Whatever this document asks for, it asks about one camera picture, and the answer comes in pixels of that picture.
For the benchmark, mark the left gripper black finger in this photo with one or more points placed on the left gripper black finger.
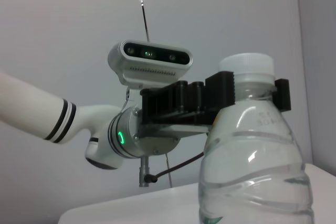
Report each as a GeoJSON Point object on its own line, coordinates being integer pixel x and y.
{"type": "Point", "coordinates": [283, 94]}

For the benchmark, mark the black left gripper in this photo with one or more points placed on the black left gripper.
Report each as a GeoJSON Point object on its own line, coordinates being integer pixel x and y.
{"type": "Point", "coordinates": [173, 108]}

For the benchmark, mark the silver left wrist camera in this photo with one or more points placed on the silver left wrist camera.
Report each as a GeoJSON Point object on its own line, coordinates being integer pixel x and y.
{"type": "Point", "coordinates": [149, 61]}

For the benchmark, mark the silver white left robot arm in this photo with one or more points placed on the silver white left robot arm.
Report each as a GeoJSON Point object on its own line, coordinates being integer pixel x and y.
{"type": "Point", "coordinates": [39, 108]}

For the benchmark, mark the clear water bottle green label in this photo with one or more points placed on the clear water bottle green label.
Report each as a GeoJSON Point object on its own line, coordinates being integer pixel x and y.
{"type": "Point", "coordinates": [249, 155]}

